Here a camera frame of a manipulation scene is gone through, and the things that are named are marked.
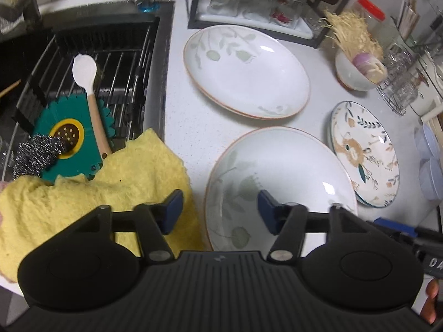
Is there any white bowl with vegetables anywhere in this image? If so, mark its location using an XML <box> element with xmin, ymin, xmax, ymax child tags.
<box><xmin>335</xmin><ymin>50</ymin><xmax>377</xmax><ymax>92</ymax></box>

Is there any white leaf plate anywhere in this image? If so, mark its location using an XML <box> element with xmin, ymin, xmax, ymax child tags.
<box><xmin>183</xmin><ymin>25</ymin><xmax>311</xmax><ymax>120</ymax></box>
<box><xmin>204</xmin><ymin>127</ymin><xmax>357</xmax><ymax>255</ymax></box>

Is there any enoki mushroom bundle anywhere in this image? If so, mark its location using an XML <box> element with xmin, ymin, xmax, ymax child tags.
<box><xmin>323</xmin><ymin>10</ymin><xmax>383</xmax><ymax>61</ymax></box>

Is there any black sink drying rack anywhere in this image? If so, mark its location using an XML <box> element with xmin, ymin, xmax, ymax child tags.
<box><xmin>1</xmin><ymin>21</ymin><xmax>164</xmax><ymax>178</ymax></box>

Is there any right human hand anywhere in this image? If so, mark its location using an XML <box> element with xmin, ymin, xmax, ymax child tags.
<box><xmin>420</xmin><ymin>279</ymin><xmax>439</xmax><ymax>324</ymax></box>

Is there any yellow dish cloth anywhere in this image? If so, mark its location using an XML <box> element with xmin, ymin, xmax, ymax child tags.
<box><xmin>1</xmin><ymin>130</ymin><xmax>205</xmax><ymax>282</ymax></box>

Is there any wire glass cup holder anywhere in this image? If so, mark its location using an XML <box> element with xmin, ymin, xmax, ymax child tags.
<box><xmin>377</xmin><ymin>43</ymin><xmax>418</xmax><ymax>115</ymax></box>

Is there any black glass rack tray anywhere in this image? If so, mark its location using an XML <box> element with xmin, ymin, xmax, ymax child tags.
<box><xmin>186</xmin><ymin>0</ymin><xmax>349</xmax><ymax>48</ymax></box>

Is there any purple onion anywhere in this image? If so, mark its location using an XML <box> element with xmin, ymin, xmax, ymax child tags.
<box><xmin>352</xmin><ymin>53</ymin><xmax>387</xmax><ymax>84</ymax></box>

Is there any floral patterned small plate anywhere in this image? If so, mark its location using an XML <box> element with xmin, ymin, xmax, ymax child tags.
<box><xmin>329</xmin><ymin>100</ymin><xmax>400</xmax><ymax>208</ymax></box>

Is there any green sunflower sink mat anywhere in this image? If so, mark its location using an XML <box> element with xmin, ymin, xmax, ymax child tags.
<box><xmin>33</xmin><ymin>93</ymin><xmax>102</xmax><ymax>182</ymax></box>

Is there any red-lid plastic jar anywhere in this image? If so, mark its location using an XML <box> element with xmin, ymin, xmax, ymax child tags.
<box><xmin>352</xmin><ymin>0</ymin><xmax>386</xmax><ymax>33</ymax></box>

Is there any white wooden-handled spoon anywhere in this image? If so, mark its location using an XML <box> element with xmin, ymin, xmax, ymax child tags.
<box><xmin>72</xmin><ymin>54</ymin><xmax>112</xmax><ymax>160</ymax></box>

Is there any steel wool scrubber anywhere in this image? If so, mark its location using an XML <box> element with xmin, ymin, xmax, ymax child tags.
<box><xmin>13</xmin><ymin>134</ymin><xmax>68</xmax><ymax>178</ymax></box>

